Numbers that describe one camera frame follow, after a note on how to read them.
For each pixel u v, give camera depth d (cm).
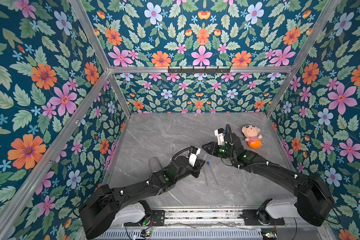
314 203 41
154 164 89
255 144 96
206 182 86
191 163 68
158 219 73
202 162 76
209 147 77
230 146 60
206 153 73
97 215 41
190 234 77
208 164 93
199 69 93
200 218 75
